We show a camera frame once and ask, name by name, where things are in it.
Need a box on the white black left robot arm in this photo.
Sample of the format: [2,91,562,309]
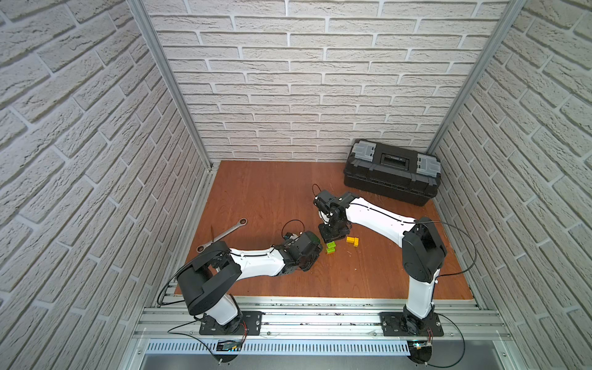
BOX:
[175,231,322,333]

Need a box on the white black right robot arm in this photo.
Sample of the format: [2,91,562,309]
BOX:
[313,191,447,337]

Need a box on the black plastic toolbox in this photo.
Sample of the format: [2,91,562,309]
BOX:
[344,139,441,206]

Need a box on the silver ratchet wrench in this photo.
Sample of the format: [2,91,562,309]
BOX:
[196,218,248,254]

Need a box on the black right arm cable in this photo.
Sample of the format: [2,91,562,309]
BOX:
[415,219,478,278]

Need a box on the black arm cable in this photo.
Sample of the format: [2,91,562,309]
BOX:
[156,258,204,307]
[415,219,478,278]

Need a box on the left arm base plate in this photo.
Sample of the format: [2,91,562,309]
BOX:
[199,311,264,336]

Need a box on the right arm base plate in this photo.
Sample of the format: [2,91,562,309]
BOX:
[379,311,444,337]

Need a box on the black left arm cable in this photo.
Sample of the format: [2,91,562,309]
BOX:
[156,258,204,307]

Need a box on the aluminium front rail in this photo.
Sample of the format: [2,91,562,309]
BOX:
[133,296,512,341]

